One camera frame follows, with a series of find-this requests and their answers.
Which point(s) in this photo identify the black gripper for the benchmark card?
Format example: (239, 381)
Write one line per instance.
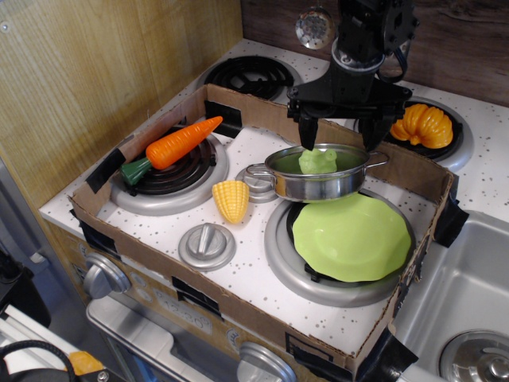
(339, 94)

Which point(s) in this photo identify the light green toy broccoli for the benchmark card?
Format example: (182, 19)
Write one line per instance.
(318, 161)

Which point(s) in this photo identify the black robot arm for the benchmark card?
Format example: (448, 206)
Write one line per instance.
(368, 59)

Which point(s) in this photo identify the small steel pan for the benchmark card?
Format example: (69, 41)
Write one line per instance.
(282, 169)

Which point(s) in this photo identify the back left stove burner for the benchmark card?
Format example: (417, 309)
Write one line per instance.
(264, 77)

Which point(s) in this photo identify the stove burner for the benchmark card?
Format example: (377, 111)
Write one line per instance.
(300, 278)
(179, 188)
(457, 153)
(264, 77)

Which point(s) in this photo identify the orange toy pumpkin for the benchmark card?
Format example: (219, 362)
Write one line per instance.
(424, 125)

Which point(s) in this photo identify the back right stove burner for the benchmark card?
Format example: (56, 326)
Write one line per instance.
(457, 153)

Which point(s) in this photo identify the middle silver stove knob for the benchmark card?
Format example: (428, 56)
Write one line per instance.
(260, 182)

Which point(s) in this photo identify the silver stove knob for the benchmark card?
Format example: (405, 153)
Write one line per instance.
(260, 182)
(207, 247)

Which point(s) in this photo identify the hanging silver strainer spoon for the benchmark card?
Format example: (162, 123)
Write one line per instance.
(315, 27)

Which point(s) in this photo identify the light green plastic plate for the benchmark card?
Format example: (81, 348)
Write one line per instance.
(354, 239)

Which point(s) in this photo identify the yellow toy corn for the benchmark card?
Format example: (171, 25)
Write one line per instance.
(231, 198)

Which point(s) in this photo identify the front right stove burner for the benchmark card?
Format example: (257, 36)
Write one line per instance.
(300, 278)

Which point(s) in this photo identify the front left stove burner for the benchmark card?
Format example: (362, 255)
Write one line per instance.
(179, 188)

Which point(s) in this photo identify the front silver stove knob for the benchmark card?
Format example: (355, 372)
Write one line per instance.
(207, 247)

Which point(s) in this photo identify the orange toy carrot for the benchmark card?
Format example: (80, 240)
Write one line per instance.
(165, 151)

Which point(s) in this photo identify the silver sink basin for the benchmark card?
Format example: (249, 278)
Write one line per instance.
(462, 288)

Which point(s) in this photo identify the brown cardboard fence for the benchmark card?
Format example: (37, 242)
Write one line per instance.
(245, 295)

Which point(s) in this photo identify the right silver oven knob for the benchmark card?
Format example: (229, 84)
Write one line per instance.
(259, 364)

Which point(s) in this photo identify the silver oven knob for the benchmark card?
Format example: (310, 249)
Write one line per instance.
(103, 277)
(259, 364)

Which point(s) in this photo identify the silver sink drain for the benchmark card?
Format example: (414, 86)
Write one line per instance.
(478, 355)

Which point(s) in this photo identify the left silver oven knob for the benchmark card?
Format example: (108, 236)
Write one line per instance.
(103, 277)

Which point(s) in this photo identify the yellow object bottom left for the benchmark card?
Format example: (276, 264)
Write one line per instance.
(84, 363)

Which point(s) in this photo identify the silver oven door handle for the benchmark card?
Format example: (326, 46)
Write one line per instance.
(143, 347)

